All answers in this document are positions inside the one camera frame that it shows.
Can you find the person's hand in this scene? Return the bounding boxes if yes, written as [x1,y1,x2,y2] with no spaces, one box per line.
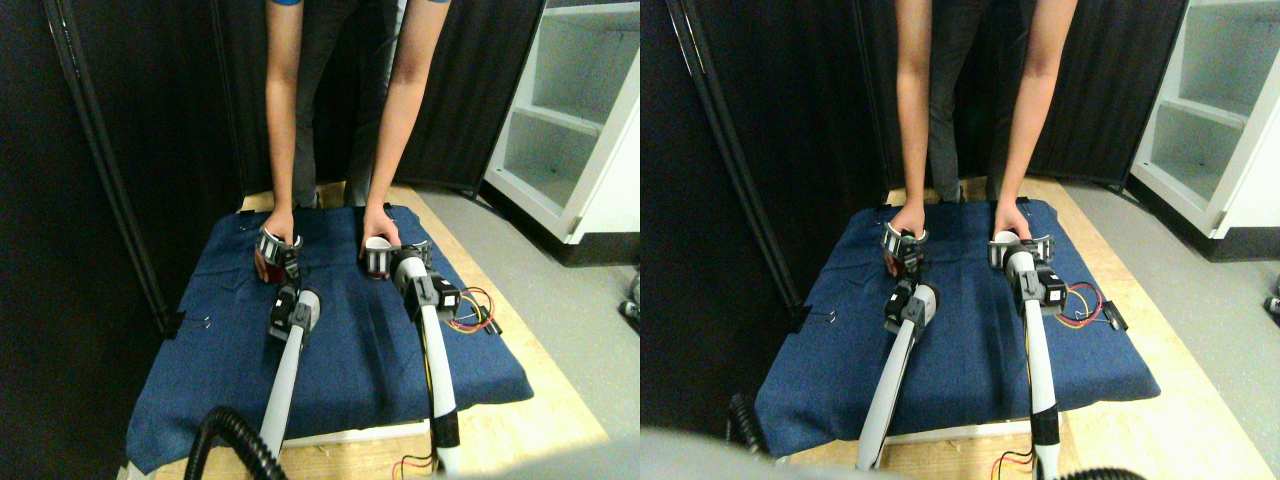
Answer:
[990,200,1033,243]
[262,208,298,246]
[360,205,403,251]
[888,203,926,241]

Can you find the dark blue cloth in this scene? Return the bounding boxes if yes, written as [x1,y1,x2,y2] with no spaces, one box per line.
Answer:
[125,203,534,476]
[752,198,1161,459]

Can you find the person's legs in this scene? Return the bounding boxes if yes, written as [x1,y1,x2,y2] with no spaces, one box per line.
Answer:
[293,0,406,209]
[925,0,1031,202]

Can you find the black curtain stand pole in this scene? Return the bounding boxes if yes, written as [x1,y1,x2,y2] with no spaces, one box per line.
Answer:
[668,0,803,313]
[42,0,179,339]

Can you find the white shelf unit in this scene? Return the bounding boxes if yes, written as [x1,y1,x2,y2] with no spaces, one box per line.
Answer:
[1128,0,1280,241]
[482,0,640,246]

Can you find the black ribbed hose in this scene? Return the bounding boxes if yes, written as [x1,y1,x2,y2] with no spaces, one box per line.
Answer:
[725,393,771,457]
[185,405,291,480]

